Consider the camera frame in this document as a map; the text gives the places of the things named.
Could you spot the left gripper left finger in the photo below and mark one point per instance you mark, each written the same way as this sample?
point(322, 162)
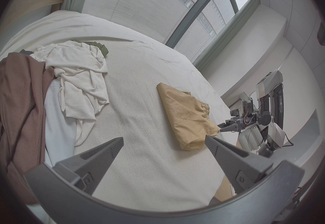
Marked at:
point(94, 162)

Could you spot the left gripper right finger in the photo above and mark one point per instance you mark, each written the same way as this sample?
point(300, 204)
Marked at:
point(236, 164)

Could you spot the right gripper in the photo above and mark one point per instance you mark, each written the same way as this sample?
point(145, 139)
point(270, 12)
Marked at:
point(240, 123)

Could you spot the tan shorts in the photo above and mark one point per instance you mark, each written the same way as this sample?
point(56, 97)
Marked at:
point(185, 116)

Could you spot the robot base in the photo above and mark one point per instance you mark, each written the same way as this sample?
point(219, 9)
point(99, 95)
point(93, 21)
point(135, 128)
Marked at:
point(251, 139)

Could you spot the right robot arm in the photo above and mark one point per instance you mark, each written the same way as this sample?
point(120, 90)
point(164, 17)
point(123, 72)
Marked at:
point(269, 83)

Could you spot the bed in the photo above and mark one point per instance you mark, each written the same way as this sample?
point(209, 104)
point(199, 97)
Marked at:
point(142, 78)

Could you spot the pale white garment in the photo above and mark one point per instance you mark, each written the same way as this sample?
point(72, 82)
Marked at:
point(58, 126)

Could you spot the cream garment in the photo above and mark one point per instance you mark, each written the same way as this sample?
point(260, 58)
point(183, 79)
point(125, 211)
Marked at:
point(81, 70)

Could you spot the brown garment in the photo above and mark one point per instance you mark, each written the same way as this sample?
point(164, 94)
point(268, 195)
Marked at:
point(20, 106)

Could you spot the green garment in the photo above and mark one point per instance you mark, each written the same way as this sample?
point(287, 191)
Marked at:
point(101, 49)

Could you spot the black garment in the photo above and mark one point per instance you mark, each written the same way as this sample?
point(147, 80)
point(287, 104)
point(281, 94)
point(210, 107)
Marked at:
point(25, 52)

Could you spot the window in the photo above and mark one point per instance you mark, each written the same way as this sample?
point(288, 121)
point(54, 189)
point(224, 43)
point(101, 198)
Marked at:
point(142, 1)

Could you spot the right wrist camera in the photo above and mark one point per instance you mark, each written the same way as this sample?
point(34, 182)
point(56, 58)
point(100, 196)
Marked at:
point(234, 112)

